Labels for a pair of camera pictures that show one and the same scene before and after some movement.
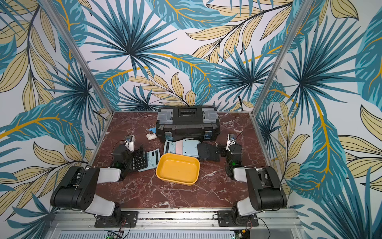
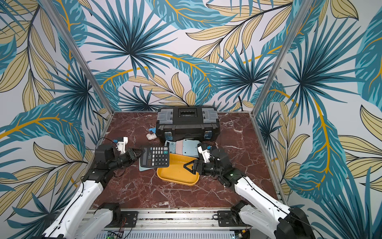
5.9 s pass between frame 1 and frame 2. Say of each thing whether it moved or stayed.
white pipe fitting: stayed
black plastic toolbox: stayed
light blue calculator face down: stayed
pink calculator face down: stayed
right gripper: moved
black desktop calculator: moved
